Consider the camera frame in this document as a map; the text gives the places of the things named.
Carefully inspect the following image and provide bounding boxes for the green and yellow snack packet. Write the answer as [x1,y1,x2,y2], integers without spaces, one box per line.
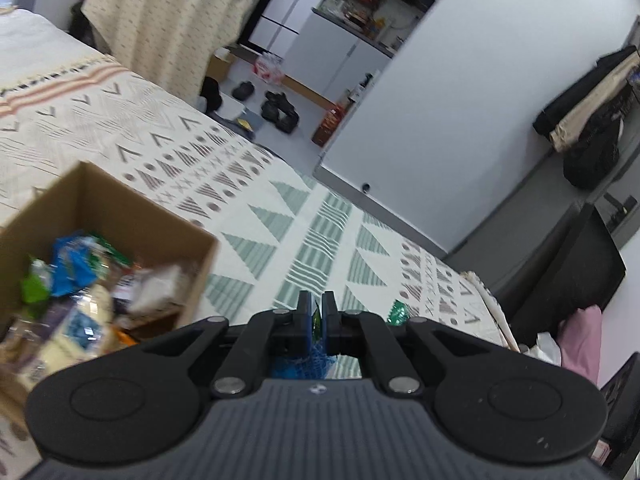
[87,232,135,268]

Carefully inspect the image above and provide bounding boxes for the white bed sheet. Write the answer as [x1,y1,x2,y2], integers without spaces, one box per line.
[0,7,118,93]

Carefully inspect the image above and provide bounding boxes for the red drink bottle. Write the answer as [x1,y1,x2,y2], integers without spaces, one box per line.
[312,102,351,147]

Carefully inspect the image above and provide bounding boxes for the small light green snack packet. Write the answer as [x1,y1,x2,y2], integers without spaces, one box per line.
[20,257,53,306]

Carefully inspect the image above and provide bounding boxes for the small cardboard box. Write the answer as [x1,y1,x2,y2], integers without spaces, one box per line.
[207,49,238,81]

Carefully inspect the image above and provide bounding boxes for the black padded chair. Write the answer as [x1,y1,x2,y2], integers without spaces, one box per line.
[505,202,627,346]

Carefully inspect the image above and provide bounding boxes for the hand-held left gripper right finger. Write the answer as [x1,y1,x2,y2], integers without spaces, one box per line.
[322,290,501,397]

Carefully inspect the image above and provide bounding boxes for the round table with dotted cloth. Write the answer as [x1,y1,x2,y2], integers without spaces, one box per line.
[76,0,253,102]

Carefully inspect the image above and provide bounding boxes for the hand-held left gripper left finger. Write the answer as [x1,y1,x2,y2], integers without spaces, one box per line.
[142,290,317,400]

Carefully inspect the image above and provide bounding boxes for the grey kitchen cabinet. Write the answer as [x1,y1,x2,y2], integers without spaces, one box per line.
[285,10,396,111]

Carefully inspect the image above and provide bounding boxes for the blue snack packet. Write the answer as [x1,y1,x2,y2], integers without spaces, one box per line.
[50,235,106,297]
[270,345,333,380]

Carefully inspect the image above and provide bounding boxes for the frosted sliding door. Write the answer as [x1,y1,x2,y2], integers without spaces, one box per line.
[240,0,361,56]

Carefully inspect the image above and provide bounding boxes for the patterned bed blanket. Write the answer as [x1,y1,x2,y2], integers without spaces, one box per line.
[0,57,521,466]

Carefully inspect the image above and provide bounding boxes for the brown cardboard box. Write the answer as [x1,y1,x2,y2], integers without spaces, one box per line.
[0,161,221,411]

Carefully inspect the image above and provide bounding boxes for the white cloth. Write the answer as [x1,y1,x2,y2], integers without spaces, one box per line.
[520,332,563,367]

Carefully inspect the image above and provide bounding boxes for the black door handle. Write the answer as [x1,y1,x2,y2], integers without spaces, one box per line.
[603,192,632,233]

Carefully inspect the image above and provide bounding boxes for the pink cloth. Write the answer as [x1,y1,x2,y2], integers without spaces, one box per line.
[557,305,603,387]

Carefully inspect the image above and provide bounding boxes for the red plastic bag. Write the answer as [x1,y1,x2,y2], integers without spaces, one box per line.
[254,52,287,83]

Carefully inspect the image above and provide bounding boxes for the black bag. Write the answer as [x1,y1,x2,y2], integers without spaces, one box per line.
[200,76,223,113]

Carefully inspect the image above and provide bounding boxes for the white and black snack packet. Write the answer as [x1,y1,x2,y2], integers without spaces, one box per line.
[112,262,183,313]

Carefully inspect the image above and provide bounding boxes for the long purple snack packet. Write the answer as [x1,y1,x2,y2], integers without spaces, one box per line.
[35,300,117,376]

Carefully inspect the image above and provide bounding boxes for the hanging clothes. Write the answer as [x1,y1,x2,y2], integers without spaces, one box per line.
[532,45,640,191]

